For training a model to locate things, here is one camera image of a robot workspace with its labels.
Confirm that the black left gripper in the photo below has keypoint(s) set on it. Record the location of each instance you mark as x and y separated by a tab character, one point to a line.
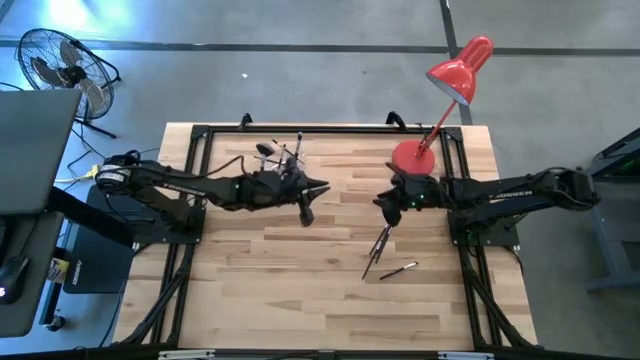
272	190

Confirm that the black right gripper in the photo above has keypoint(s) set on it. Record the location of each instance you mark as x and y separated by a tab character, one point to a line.
420	192

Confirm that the brown-tipped makeup brush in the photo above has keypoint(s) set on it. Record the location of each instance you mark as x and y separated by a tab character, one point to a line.
283	155

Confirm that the large fluffy powder brush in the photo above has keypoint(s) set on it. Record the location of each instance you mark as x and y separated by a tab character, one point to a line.
265	149

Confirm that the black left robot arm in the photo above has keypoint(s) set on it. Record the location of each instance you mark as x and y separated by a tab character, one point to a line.
175	184

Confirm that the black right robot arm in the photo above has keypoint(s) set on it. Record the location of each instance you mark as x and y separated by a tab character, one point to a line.
500	195

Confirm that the clear acrylic organizer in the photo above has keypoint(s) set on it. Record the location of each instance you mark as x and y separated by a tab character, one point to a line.
272	165

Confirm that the red desk lamp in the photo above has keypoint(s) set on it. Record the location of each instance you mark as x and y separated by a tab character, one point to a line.
412	160

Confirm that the yellow power plug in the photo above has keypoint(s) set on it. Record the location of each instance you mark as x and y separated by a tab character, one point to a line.
92	173

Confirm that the dark metal cart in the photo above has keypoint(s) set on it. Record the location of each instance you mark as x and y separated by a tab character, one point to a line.
607	285

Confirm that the yellow and white label card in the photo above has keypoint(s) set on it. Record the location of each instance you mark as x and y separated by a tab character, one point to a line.
59	270

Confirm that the black floor fan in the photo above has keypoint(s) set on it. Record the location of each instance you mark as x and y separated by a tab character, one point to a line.
70	75

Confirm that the grey flat panel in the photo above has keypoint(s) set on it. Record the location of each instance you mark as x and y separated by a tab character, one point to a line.
35	150

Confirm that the grey side desk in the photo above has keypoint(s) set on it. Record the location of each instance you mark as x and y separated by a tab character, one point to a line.
30	235

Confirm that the black caster wheel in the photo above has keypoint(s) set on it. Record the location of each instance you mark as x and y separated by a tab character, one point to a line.
56	323

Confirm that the black computer mouse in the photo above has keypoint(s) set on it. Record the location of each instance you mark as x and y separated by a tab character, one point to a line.
12	277

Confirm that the black aluminium table frame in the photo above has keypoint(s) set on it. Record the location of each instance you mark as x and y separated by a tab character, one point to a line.
325	130

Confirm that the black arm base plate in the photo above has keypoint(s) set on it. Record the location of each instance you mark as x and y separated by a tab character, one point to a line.
505	235
150	235

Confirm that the white frame bracket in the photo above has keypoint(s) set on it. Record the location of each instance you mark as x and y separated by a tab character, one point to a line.
187	355
465	356

